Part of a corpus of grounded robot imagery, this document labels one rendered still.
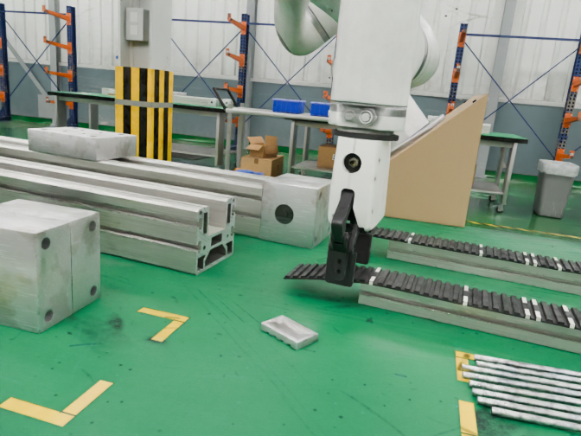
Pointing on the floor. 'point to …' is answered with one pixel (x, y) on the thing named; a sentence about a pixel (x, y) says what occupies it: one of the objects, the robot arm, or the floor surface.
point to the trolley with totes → (294, 110)
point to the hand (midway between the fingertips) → (348, 262)
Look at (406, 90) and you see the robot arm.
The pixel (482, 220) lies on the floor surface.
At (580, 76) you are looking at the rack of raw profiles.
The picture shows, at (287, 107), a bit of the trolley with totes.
